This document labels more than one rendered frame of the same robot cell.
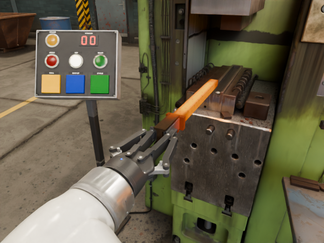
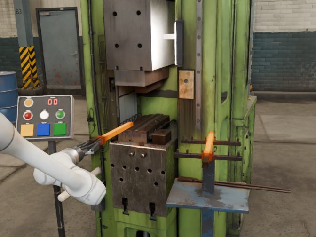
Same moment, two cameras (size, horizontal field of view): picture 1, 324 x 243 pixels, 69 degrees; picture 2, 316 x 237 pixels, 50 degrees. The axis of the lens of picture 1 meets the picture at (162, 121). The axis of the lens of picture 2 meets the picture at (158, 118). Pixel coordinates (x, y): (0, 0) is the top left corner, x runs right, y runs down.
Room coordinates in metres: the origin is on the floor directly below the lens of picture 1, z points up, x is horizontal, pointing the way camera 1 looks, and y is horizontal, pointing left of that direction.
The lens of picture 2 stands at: (-1.13, -0.19, 1.60)
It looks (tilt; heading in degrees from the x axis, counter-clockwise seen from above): 15 degrees down; 355
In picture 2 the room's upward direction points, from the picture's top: 1 degrees counter-clockwise
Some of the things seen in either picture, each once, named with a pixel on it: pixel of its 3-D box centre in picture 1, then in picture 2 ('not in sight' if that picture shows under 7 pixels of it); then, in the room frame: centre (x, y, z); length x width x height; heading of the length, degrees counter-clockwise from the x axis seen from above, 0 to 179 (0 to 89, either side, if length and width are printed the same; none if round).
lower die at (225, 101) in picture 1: (222, 84); (145, 126); (1.06, -0.28, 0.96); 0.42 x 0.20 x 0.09; 153
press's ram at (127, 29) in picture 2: not in sight; (148, 34); (1.04, -0.32, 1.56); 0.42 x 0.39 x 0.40; 153
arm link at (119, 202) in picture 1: (102, 198); (67, 159); (0.26, 0.09, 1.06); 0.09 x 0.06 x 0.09; 63
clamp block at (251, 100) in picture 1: (257, 105); (161, 137); (0.85, -0.38, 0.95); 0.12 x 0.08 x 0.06; 153
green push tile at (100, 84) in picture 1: (100, 84); (59, 129); (0.92, 0.25, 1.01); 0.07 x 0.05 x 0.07; 88
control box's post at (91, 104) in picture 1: (99, 157); (57, 189); (1.05, 0.34, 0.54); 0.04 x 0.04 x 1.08; 63
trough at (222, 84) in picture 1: (228, 77); (148, 122); (1.05, -0.31, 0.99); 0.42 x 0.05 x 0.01; 153
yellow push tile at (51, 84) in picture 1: (51, 84); (27, 130); (0.92, 0.45, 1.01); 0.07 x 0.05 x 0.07; 88
